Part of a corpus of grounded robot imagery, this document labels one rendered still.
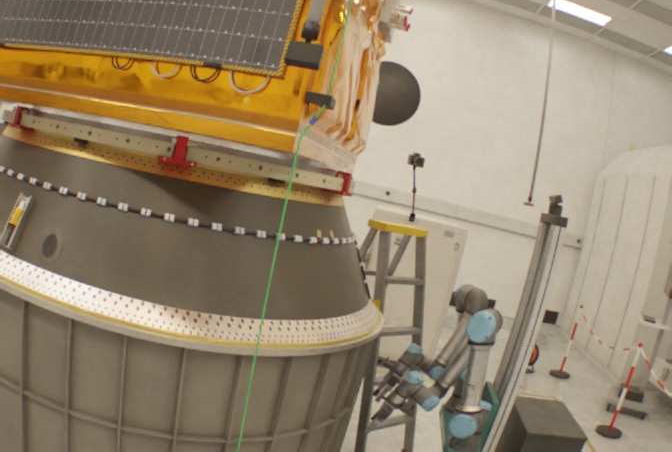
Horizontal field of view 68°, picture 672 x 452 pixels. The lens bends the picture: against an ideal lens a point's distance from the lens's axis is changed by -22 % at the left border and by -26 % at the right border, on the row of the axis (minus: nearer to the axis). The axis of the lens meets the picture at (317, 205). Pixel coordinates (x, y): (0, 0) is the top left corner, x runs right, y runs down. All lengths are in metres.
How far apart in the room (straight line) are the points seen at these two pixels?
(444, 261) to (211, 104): 4.43
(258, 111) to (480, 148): 8.42
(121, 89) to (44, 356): 0.91
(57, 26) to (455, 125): 8.52
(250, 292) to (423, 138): 8.10
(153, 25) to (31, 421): 1.42
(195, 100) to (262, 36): 0.27
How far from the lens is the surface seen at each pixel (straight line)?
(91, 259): 1.90
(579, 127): 10.50
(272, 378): 2.05
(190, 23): 1.78
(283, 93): 1.69
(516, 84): 10.27
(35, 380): 2.04
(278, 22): 1.70
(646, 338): 7.57
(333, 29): 1.76
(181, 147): 1.95
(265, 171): 2.07
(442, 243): 5.91
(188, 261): 1.91
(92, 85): 1.93
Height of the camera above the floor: 1.72
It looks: 3 degrees down
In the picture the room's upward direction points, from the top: 13 degrees clockwise
